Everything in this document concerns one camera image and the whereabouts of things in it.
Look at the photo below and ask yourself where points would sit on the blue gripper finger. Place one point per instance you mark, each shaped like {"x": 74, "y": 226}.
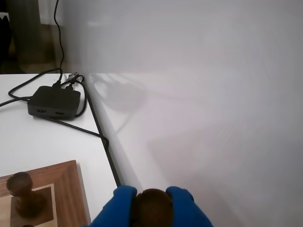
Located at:
{"x": 189, "y": 212}
{"x": 116, "y": 212}

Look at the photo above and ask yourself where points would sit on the wooden chessboard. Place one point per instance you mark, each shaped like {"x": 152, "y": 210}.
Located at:
{"x": 66, "y": 189}

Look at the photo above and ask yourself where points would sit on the dark wooden rook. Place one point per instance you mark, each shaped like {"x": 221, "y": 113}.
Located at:
{"x": 23, "y": 189}
{"x": 152, "y": 208}

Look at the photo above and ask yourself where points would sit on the black usb hub box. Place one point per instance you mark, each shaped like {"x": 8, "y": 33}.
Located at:
{"x": 54, "y": 101}

